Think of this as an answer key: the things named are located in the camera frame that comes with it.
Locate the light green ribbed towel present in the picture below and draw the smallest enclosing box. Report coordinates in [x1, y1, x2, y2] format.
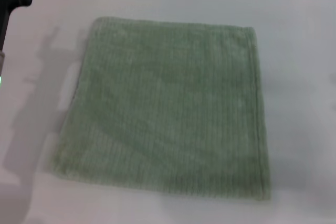
[46, 16, 272, 200]

